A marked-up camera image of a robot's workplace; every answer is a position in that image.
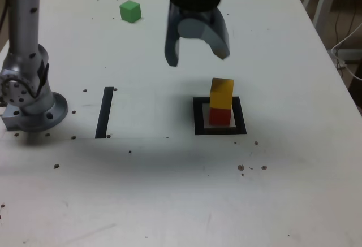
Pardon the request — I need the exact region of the black tape strip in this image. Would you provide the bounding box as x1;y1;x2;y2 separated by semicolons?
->
94;86;115;140

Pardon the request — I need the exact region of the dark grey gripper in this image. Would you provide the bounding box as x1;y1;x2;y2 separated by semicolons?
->
165;3;231;67

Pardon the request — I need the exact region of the green cube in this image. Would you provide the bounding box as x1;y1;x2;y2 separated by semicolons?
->
119;0;142;24

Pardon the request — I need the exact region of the black tape square outline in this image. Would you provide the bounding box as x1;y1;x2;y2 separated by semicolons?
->
192;96;248;136

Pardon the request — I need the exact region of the yellow cube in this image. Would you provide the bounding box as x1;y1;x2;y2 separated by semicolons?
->
209;77;235;110

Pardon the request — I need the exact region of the white cable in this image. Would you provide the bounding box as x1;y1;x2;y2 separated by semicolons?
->
330;22;362;81

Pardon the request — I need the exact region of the red cube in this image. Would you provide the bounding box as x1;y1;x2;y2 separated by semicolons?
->
209;106;232;127

